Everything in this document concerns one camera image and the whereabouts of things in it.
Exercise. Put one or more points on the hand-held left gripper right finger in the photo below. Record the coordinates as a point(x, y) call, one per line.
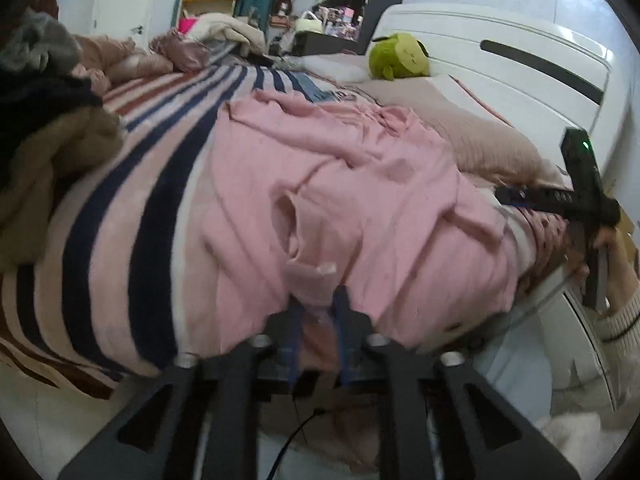
point(345, 331)

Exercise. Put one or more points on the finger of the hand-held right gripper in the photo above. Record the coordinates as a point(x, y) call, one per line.
point(530, 195)

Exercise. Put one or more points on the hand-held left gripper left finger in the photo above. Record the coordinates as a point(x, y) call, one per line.
point(295, 341)

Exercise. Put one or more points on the pink garment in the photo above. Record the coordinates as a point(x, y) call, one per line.
point(350, 185)

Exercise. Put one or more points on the person's right forearm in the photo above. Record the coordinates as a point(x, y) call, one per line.
point(625, 322)

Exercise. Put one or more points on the person's right hand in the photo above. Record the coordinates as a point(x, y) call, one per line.
point(620, 267)

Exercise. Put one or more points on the pink dotted cloth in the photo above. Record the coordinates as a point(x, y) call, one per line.
point(546, 227)

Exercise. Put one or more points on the beige pillow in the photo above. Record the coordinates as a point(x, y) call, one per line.
point(475, 130)

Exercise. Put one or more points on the white headboard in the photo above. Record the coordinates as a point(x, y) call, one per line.
point(525, 45)

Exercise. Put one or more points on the green plush toy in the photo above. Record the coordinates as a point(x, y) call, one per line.
point(397, 55)

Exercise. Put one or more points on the striped blanket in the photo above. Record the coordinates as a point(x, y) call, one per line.
point(125, 210)

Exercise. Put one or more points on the white fluffy cloth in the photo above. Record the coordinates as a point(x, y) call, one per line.
point(590, 447)

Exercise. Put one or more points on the dark shelf unit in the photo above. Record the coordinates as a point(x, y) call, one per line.
point(340, 5)

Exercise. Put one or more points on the brown cloth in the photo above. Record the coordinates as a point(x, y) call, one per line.
point(55, 170)

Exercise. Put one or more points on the cream cloth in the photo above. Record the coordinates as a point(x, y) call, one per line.
point(225, 30)

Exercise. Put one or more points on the pink duvet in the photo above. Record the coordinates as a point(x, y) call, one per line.
point(135, 62)

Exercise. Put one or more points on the yellow box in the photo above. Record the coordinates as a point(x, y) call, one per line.
point(207, 2)

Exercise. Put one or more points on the dark cloth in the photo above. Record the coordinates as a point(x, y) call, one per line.
point(35, 97)

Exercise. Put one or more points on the grey cloth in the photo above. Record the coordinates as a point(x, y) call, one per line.
point(40, 40)

